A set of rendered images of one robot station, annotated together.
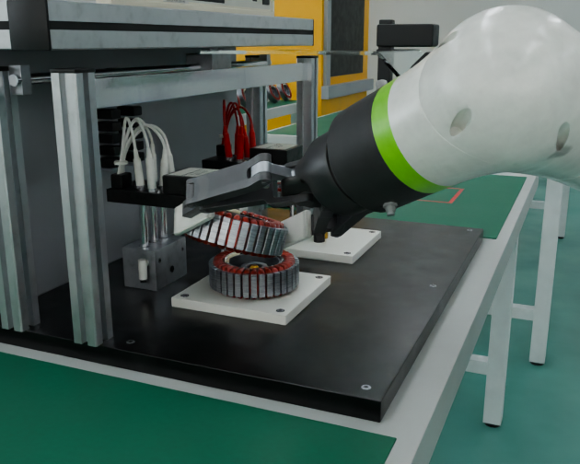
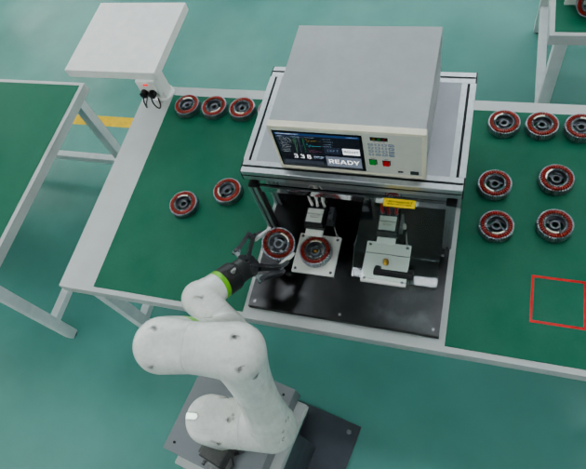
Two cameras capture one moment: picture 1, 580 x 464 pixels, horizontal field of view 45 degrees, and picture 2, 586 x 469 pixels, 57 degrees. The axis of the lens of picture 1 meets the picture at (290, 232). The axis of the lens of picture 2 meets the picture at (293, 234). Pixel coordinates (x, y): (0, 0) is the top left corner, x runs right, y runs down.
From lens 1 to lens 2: 1.86 m
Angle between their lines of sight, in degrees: 82
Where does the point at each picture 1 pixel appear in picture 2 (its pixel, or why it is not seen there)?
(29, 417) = (241, 229)
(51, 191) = not seen: hidden behind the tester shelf
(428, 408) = (259, 318)
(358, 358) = (271, 296)
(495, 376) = not seen: outside the picture
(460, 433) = not seen: outside the picture
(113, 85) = (270, 188)
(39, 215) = not seen: hidden behind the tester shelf
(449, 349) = (297, 323)
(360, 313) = (306, 291)
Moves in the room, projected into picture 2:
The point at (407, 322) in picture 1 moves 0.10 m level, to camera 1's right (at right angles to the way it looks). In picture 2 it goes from (300, 307) to (305, 335)
